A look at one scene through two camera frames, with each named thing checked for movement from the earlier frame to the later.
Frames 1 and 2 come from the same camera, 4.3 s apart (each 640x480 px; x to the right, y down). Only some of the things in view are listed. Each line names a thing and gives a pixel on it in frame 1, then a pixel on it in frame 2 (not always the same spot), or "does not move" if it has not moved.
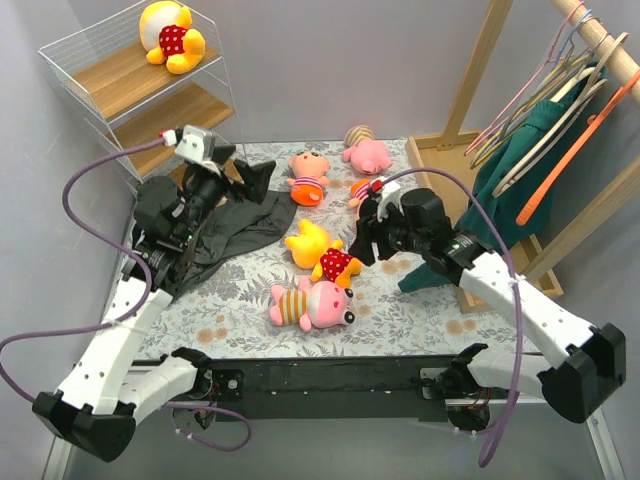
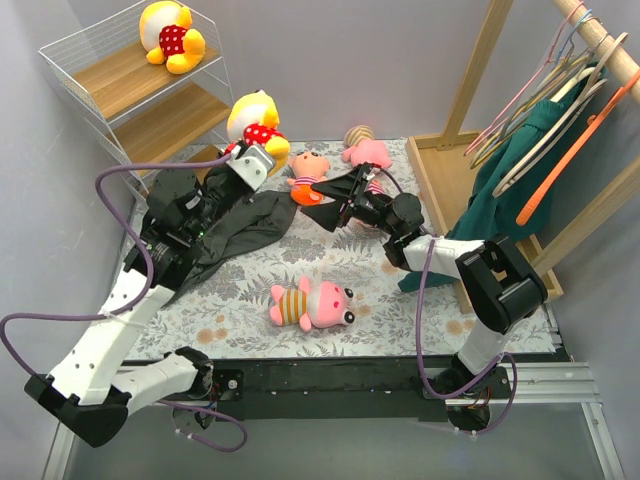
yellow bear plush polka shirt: (166, 35) does not move
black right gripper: (373, 234) to (351, 195)
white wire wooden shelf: (135, 104) does not move
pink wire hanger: (524, 86) does not move
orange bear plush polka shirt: (312, 247) to (254, 118)
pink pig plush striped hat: (369, 155) does not move
